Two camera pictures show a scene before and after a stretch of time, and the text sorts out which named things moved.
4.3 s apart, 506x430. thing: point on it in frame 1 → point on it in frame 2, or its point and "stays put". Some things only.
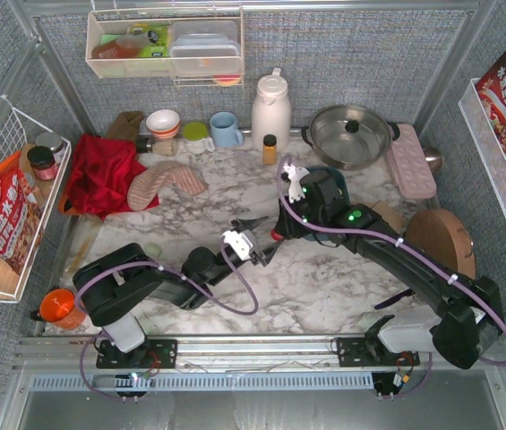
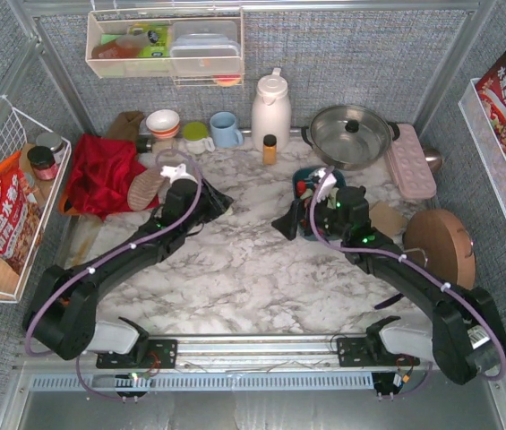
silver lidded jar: x=54 y=141 stays put
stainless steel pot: x=350 y=137 stays put
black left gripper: x=255 y=243 → x=208 y=202
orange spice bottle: x=270 y=150 stays put
